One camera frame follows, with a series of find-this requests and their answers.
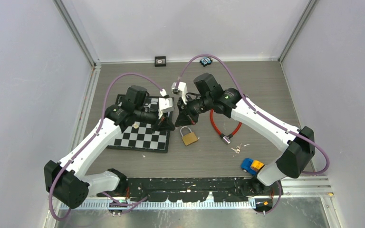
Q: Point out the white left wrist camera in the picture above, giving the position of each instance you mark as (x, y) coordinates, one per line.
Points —
(165, 105)

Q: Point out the small black square box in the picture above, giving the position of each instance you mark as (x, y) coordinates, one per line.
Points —
(160, 61)

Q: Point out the blue yellow toy car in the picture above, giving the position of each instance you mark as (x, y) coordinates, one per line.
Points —
(251, 166)

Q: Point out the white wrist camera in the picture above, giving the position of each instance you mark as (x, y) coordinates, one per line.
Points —
(180, 89)
(165, 105)

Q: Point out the brass padlock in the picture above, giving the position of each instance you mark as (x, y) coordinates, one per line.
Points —
(188, 138)

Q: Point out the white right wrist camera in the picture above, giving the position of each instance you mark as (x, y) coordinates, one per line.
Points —
(180, 89)

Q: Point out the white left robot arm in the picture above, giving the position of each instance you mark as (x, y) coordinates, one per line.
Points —
(66, 179)

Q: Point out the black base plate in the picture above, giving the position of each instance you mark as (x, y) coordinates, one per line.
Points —
(222, 189)

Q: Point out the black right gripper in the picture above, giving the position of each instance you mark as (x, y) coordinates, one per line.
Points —
(183, 118)

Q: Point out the black white chessboard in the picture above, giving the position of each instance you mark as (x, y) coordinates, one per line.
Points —
(142, 138)

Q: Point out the blue owl eraser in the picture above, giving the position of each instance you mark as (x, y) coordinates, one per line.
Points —
(206, 61)

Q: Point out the silver key bunch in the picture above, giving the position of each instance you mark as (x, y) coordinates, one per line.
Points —
(237, 149)

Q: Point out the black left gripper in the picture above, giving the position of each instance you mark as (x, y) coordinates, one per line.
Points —
(163, 124)

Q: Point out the red cable lock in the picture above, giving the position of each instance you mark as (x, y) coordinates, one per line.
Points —
(221, 132)

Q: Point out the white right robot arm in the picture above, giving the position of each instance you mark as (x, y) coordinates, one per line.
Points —
(294, 143)

